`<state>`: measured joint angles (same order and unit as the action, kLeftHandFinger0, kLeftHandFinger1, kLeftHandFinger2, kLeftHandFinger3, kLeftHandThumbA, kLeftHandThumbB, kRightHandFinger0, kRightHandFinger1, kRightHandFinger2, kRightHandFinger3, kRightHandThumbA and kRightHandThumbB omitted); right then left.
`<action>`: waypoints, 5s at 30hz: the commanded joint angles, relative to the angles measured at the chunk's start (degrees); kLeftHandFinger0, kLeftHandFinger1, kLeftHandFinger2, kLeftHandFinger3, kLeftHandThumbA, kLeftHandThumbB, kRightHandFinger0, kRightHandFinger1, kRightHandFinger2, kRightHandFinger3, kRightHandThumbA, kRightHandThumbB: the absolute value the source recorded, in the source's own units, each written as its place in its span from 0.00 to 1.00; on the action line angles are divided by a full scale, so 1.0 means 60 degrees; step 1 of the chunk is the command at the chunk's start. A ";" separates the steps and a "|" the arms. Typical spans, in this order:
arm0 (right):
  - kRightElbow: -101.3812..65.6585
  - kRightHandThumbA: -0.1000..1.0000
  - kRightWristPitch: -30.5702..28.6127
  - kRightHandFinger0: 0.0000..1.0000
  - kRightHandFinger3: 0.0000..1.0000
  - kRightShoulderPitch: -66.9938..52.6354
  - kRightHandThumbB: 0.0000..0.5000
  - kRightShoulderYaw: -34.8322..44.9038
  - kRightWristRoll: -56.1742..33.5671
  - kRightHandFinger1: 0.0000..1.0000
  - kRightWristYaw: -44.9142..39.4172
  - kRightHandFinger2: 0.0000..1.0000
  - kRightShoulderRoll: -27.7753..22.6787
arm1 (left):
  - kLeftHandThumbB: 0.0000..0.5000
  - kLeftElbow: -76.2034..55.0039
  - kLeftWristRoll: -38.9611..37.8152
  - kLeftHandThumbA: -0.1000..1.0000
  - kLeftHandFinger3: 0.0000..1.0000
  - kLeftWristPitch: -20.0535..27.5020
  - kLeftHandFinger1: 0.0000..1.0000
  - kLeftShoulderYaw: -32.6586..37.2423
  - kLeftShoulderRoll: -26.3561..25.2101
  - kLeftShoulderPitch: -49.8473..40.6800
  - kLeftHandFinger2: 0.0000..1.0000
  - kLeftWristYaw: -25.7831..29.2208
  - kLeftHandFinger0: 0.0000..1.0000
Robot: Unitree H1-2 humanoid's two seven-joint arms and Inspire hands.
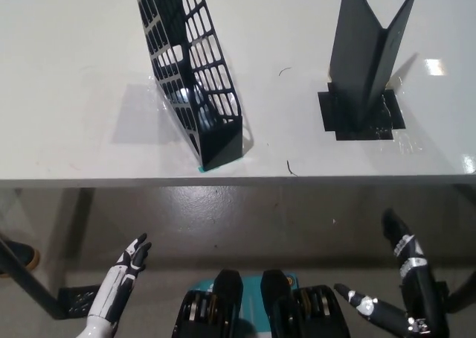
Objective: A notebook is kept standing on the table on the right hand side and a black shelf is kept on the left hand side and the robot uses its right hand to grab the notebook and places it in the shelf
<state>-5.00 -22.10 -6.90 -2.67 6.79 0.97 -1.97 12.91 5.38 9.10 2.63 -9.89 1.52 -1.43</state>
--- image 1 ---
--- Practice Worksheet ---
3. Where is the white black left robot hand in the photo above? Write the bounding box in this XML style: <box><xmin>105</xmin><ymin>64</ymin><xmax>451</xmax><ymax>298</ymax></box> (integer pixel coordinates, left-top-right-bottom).
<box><xmin>86</xmin><ymin>232</ymin><xmax>152</xmax><ymax>326</ymax></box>

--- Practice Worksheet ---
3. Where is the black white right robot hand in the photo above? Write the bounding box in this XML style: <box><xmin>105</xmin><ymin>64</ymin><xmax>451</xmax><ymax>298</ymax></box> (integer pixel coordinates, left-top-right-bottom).
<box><xmin>333</xmin><ymin>208</ymin><xmax>449</xmax><ymax>338</ymax></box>

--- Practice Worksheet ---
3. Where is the black notebook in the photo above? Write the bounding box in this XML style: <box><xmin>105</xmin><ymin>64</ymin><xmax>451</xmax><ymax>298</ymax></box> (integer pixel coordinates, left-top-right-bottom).
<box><xmin>329</xmin><ymin>0</ymin><xmax>421</xmax><ymax>133</ymax></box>

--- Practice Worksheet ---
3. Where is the robot left black leg block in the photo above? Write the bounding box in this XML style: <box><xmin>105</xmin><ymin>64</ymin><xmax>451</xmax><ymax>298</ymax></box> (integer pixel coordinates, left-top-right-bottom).
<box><xmin>171</xmin><ymin>269</ymin><xmax>245</xmax><ymax>338</ymax></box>

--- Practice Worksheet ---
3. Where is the robot black leg block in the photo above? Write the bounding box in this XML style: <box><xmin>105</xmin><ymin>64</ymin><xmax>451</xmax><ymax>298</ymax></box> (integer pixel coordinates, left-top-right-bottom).
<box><xmin>260</xmin><ymin>269</ymin><xmax>353</xmax><ymax>338</ymax></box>
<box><xmin>171</xmin><ymin>269</ymin><xmax>245</xmax><ymax>338</ymax></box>

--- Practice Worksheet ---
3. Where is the robot right black leg block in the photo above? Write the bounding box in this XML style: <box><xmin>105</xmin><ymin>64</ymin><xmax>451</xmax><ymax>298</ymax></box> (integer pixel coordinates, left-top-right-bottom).
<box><xmin>260</xmin><ymin>269</ymin><xmax>353</xmax><ymax>338</ymax></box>

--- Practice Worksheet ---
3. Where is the black mesh file shelf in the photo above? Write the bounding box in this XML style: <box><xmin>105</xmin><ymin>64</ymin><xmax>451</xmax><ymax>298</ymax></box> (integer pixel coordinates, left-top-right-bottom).
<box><xmin>132</xmin><ymin>0</ymin><xmax>245</xmax><ymax>170</ymax></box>

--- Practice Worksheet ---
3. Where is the black perforated foot plate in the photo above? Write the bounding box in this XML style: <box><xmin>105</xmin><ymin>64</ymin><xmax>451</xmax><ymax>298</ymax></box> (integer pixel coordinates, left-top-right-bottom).
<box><xmin>59</xmin><ymin>284</ymin><xmax>101</xmax><ymax>316</ymax></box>
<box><xmin>434</xmin><ymin>280</ymin><xmax>453</xmax><ymax>309</ymax></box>

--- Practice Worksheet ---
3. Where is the black shoe tan sole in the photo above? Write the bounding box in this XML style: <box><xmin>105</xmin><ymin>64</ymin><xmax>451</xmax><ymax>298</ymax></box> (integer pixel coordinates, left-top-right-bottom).
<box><xmin>0</xmin><ymin>240</ymin><xmax>41</xmax><ymax>278</ymax></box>

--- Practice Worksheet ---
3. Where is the teal tape piece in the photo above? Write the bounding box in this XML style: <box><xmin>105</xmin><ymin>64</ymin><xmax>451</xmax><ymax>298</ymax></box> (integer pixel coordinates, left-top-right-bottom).
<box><xmin>196</xmin><ymin>159</ymin><xmax>242</xmax><ymax>174</ymax></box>

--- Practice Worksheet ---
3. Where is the clear tape film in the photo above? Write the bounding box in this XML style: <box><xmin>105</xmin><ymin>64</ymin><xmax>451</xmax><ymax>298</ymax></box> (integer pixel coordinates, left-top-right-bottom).
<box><xmin>382</xmin><ymin>69</ymin><xmax>428</xmax><ymax>156</ymax></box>

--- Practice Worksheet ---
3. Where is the black tape patch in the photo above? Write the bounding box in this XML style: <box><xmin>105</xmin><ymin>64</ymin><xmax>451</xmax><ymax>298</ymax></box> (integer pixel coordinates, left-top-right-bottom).
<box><xmin>318</xmin><ymin>80</ymin><xmax>406</xmax><ymax>142</ymax></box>

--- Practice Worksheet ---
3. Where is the black metal frame leg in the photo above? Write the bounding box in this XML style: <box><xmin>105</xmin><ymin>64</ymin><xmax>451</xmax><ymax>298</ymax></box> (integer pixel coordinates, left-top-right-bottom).
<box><xmin>446</xmin><ymin>274</ymin><xmax>476</xmax><ymax>313</ymax></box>
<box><xmin>0</xmin><ymin>229</ymin><xmax>70</xmax><ymax>320</ymax></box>

